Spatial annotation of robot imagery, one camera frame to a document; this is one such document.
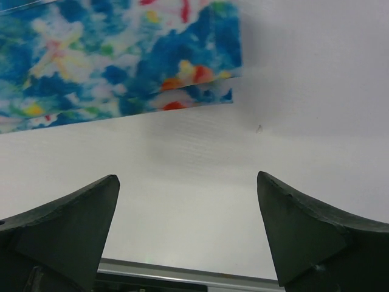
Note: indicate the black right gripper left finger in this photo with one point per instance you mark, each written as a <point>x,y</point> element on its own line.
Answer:
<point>58,245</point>

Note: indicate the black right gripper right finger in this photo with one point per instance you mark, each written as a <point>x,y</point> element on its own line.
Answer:
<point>318,247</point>

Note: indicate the blue floral skirt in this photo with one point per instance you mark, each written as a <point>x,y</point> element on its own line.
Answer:
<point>65,62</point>

